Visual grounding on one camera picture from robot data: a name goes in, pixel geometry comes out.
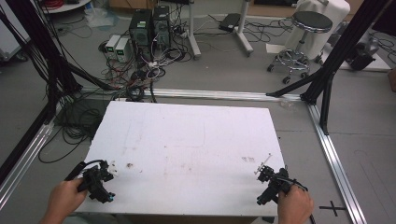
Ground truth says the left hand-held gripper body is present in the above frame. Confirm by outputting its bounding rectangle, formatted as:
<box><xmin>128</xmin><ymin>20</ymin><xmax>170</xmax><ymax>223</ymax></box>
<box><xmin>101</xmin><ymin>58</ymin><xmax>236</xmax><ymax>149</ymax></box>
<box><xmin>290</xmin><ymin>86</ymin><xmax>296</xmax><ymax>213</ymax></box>
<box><xmin>77</xmin><ymin>165</ymin><xmax>117</xmax><ymax>204</ymax></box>

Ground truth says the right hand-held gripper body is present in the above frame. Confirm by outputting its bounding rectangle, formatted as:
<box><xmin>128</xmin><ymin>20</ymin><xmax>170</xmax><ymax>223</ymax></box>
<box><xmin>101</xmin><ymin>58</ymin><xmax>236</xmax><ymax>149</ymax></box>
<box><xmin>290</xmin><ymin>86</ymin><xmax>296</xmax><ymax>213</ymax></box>
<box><xmin>256</xmin><ymin>167</ymin><xmax>301</xmax><ymax>206</ymax></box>

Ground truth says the person's right hand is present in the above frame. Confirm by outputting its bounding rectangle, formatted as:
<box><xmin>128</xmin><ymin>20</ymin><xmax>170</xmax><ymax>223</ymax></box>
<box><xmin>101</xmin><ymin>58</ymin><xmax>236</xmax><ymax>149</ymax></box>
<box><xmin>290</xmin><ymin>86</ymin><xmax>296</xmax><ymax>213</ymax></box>
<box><xmin>276</xmin><ymin>184</ymin><xmax>315</xmax><ymax>224</ymax></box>

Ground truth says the person's left hand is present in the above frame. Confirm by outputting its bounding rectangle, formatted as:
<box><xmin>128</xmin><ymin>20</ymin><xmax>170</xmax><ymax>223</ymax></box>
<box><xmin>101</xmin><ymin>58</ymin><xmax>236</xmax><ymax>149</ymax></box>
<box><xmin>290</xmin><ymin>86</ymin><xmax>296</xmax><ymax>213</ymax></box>
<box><xmin>46</xmin><ymin>177</ymin><xmax>89</xmax><ymax>224</ymax></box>

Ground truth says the white power supply unit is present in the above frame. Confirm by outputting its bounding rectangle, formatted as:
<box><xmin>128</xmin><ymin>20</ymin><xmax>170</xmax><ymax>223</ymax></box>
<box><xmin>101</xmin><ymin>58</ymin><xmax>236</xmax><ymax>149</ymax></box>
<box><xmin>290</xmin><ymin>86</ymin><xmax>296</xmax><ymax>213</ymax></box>
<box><xmin>114</xmin><ymin>37</ymin><xmax>132</xmax><ymax>63</ymax></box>
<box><xmin>105</xmin><ymin>34</ymin><xmax>122</xmax><ymax>59</ymax></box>

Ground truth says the large black computer tower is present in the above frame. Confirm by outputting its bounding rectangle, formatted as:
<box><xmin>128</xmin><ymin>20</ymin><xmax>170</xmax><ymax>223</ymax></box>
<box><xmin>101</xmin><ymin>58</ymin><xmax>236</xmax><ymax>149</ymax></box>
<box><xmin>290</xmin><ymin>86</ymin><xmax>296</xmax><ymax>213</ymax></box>
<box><xmin>128</xmin><ymin>8</ymin><xmax>154</xmax><ymax>62</ymax></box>

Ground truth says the white table leg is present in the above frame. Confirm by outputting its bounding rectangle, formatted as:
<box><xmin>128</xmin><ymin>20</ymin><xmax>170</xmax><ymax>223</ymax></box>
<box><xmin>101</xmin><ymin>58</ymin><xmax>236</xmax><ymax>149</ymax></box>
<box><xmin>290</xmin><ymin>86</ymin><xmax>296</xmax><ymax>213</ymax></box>
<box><xmin>186</xmin><ymin>0</ymin><xmax>203</xmax><ymax>61</ymax></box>
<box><xmin>233</xmin><ymin>0</ymin><xmax>255</xmax><ymax>58</ymax></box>

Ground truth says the clear plastic bag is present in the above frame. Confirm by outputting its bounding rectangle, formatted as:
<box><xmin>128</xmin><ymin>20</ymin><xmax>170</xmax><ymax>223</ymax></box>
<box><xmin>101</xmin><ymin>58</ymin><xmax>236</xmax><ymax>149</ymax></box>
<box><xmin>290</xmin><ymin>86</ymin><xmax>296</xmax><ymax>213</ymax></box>
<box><xmin>84</xmin><ymin>7</ymin><xmax>120</xmax><ymax>30</ymax></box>

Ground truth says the black device on board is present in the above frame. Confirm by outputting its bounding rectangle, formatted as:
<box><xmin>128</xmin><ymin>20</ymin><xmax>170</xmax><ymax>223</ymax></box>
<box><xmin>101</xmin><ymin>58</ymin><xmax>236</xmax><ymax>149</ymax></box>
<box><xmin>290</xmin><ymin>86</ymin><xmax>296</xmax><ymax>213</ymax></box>
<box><xmin>346</xmin><ymin>36</ymin><xmax>380</xmax><ymax>72</ymax></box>

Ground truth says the small black computer tower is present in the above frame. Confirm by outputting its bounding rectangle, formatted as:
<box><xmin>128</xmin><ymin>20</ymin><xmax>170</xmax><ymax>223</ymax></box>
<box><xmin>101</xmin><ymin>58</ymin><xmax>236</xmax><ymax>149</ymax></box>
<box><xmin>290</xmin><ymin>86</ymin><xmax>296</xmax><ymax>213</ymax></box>
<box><xmin>151</xmin><ymin>5</ymin><xmax>172</xmax><ymax>49</ymax></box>

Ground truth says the flat black box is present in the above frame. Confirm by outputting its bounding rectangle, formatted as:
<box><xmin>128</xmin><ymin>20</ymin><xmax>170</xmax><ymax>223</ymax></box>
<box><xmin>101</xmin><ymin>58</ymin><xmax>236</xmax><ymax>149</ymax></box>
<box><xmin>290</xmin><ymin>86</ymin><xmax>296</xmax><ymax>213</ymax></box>
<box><xmin>218</xmin><ymin>12</ymin><xmax>242</xmax><ymax>34</ymax></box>

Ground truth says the black round stool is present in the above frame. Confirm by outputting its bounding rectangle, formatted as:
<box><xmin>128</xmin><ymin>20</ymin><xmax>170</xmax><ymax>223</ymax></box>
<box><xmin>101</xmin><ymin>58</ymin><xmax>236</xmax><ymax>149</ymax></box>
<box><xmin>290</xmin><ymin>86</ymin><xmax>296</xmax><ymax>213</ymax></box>
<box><xmin>266</xmin><ymin>10</ymin><xmax>334</xmax><ymax>86</ymax></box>

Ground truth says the round white table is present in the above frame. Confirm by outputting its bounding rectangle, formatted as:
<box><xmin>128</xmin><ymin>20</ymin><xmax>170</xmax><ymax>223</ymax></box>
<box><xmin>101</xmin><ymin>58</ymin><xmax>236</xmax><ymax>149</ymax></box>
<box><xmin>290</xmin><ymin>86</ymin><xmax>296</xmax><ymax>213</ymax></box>
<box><xmin>39</xmin><ymin>0</ymin><xmax>93</xmax><ymax>14</ymax></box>

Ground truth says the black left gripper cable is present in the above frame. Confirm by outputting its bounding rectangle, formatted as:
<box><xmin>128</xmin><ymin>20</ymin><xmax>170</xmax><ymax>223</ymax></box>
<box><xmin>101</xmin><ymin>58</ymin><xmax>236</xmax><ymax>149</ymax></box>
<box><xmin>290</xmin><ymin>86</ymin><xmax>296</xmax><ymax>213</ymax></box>
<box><xmin>64</xmin><ymin>159</ymin><xmax>106</xmax><ymax>182</ymax></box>

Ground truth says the coil of black cables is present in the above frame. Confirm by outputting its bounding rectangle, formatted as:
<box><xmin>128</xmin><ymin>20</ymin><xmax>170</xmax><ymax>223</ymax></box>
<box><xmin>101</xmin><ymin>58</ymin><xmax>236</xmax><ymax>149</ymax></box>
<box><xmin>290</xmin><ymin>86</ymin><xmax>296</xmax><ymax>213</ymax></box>
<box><xmin>37</xmin><ymin>98</ymin><xmax>108</xmax><ymax>164</ymax></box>

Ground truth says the long aluminium floor rail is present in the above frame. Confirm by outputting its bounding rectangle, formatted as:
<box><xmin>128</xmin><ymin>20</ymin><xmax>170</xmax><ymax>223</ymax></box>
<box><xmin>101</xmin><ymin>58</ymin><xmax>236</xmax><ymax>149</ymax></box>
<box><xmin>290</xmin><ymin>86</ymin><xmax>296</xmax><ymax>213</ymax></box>
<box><xmin>79</xmin><ymin>87</ymin><xmax>304</xmax><ymax>103</ymax></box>

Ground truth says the tangle of floor cables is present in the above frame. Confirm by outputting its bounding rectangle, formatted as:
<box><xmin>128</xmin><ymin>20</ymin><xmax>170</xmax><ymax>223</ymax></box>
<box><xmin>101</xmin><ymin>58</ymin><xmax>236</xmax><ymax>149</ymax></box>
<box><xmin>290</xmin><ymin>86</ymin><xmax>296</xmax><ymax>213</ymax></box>
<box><xmin>97</xmin><ymin>40</ymin><xmax>191</xmax><ymax>104</ymax></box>

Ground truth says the black frame post with cables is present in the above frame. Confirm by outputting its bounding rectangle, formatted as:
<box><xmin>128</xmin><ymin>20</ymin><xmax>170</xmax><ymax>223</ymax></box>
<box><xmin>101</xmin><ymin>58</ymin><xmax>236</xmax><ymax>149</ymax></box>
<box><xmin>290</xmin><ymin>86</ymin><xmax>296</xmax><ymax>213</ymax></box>
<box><xmin>0</xmin><ymin>0</ymin><xmax>83</xmax><ymax>126</ymax></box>

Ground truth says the black frame post with brace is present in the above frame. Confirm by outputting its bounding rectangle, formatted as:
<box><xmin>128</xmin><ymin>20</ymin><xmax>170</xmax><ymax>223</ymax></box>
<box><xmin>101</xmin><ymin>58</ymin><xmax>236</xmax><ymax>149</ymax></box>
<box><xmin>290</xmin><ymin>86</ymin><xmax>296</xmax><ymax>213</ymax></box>
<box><xmin>265</xmin><ymin>0</ymin><xmax>394</xmax><ymax>135</ymax></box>

